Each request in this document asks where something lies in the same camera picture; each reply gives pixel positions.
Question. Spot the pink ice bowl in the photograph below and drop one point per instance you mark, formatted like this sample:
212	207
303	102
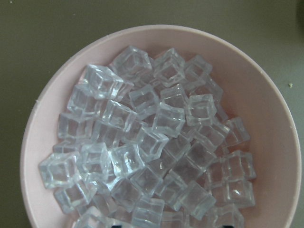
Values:
249	92

